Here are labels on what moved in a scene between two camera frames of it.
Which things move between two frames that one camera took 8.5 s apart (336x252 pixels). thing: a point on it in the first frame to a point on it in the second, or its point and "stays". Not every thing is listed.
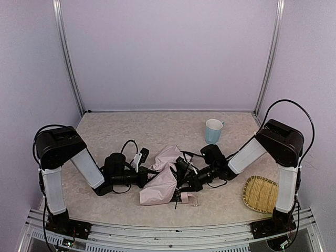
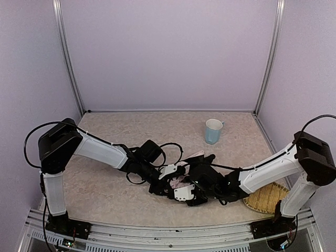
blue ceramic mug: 213,129 stays
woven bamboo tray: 260,194 stays
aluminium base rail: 226,237 stays
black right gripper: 193,180 to 197,164
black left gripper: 143,177 to 163,189
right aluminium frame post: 264,85 stays
